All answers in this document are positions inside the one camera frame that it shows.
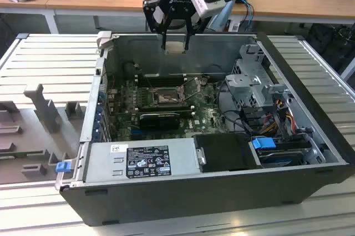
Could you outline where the graphics card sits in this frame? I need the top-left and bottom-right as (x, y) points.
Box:
(138, 112), (181, 130)

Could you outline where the grey parts rack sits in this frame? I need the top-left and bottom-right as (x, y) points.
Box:
(0, 82), (84, 186)

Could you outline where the black open PC case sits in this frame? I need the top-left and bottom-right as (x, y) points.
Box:
(55, 32), (355, 227)

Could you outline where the black plastic bay cover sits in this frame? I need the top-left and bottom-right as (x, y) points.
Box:
(192, 132), (263, 173)

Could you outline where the black power cable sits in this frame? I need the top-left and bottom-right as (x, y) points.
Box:
(216, 79), (253, 134)

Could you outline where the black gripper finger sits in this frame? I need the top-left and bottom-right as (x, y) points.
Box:
(142, 0), (176, 51)
(182, 8), (196, 52)

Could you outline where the blue plastic case latch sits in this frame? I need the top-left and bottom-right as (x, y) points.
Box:
(55, 162), (70, 175)

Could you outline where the CPU socket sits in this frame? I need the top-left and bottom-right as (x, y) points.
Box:
(149, 86), (190, 107)

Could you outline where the metal CPU socket cover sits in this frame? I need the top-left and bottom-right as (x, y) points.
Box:
(178, 76), (204, 101)

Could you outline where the RAM slot with white clips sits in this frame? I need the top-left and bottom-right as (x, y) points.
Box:
(135, 78), (196, 83)
(135, 106), (196, 111)
(135, 72), (196, 77)
(135, 111), (196, 117)

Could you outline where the yellow and red wire bundle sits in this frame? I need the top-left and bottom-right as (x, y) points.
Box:
(260, 99), (297, 137)

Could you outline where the green motherboard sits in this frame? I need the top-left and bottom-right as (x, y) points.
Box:
(101, 76), (235, 141)

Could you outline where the silver power supply unit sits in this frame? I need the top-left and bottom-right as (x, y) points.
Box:
(82, 138), (201, 183)

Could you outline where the blue cable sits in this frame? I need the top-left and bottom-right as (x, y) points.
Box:
(235, 0), (255, 31)

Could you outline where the hard disk in blue carrier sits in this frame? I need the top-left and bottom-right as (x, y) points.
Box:
(251, 136), (306, 169)

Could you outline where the grey metal drive cage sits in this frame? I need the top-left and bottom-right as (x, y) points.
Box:
(224, 43), (295, 115)

